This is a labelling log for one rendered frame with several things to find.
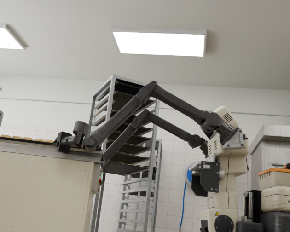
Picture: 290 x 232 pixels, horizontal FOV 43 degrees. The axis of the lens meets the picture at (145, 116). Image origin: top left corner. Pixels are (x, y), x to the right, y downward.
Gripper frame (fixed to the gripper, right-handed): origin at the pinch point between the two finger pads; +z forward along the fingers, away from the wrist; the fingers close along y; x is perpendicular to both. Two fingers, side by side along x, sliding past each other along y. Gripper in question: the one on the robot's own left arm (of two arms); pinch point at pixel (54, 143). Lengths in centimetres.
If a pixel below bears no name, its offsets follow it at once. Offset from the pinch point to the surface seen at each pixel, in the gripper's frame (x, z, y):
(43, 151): -1.5, 6.5, 3.7
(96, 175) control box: 21.8, -10.9, 12.5
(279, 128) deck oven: 341, 20, -108
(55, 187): 4.7, -1.0, 21.5
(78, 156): 11.3, -6.1, 4.3
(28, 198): -4.1, 7.9, 28.1
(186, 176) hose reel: 368, 179, -54
